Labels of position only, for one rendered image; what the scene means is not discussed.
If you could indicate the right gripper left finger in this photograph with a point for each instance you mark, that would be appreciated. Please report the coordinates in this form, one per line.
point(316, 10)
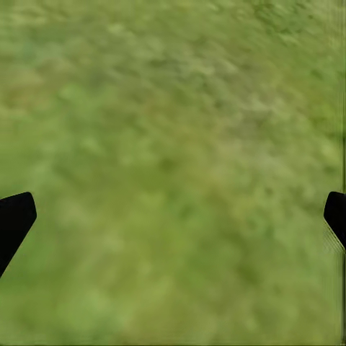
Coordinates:
point(17, 215)

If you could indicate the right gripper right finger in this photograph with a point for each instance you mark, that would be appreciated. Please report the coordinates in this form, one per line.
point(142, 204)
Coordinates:
point(335, 214)

